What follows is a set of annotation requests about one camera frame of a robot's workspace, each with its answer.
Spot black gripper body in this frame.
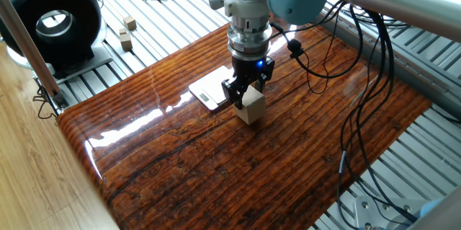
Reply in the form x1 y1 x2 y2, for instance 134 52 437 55
230 55 275 85

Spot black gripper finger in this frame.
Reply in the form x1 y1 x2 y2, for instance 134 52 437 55
221 75 249 111
254 58 276 92

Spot large wooden cube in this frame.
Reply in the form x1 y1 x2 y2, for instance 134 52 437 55
233 84 267 125

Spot silver digital scale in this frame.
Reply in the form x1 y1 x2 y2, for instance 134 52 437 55
188 64 237 111

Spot glossy wood-grain board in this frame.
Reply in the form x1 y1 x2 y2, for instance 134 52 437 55
57 24 432 230

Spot tall small wooden block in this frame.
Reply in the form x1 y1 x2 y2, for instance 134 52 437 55
119 33 133 52

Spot black gripper cable with ferrite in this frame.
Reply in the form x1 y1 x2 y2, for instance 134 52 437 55
269 0 364 96

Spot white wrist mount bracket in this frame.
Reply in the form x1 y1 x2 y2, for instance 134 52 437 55
214 0 271 25

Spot black cable with white tag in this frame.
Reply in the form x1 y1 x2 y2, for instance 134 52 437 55
336 13 395 230

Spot thick black cable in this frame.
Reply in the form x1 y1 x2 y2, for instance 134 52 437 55
354 9 419 224

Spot thin black cables on slats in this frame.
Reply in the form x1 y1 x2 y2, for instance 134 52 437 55
359 6 410 30

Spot grey aluminium table rail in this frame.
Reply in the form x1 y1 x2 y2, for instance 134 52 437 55
316 17 461 119

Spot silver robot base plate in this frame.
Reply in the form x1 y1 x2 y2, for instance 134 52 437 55
352 194 426 230

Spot thin black loose wire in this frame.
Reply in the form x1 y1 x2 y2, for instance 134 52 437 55
32 85 58 120

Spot aluminium frame post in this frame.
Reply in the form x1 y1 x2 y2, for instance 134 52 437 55
0 0 69 110

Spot black ring device on stand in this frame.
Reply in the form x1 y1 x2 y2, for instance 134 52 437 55
0 0 115 85

